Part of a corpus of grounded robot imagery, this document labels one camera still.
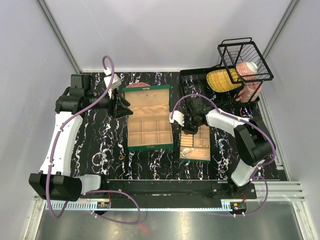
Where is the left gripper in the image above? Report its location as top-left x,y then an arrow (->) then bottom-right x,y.
85,86 -> 134,119

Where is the silver crystal necklace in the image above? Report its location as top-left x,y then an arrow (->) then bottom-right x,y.
181,147 -> 201,159

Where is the pearl bangle bracelet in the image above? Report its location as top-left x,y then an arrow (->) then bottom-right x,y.
92,152 -> 109,168

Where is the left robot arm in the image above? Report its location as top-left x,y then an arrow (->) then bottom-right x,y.
28,73 -> 133,202

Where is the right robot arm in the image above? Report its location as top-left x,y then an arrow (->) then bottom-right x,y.
180,94 -> 276,199

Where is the green jewelry tray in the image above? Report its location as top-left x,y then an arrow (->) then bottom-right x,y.
179,125 -> 211,162

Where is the green jewelry box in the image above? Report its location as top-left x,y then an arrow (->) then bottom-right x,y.
122,85 -> 174,152

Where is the pink dotted dish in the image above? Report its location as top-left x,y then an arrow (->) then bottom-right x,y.
121,82 -> 152,103

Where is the yellow woven plate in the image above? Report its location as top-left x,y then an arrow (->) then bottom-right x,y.
206,69 -> 242,93

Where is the black dish rack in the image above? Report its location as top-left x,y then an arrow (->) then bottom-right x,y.
179,37 -> 274,111

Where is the pink patterned cup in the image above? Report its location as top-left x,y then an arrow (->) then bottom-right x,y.
234,82 -> 262,103

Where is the pink patterned bowl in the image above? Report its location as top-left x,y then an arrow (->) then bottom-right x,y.
236,61 -> 258,81

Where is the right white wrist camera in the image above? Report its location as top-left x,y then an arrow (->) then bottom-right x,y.
169,110 -> 185,127

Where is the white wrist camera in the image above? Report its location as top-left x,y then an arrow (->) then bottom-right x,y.
169,110 -> 185,127
102,71 -> 121,92

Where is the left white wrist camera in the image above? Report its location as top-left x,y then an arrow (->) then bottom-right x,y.
102,71 -> 121,92

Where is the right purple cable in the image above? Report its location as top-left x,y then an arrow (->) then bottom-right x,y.
169,94 -> 277,217

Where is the purple cable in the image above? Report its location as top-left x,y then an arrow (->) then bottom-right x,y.
169,94 -> 277,217
46,55 -> 142,225

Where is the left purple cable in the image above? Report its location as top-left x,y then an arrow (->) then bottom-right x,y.
46,55 -> 142,225

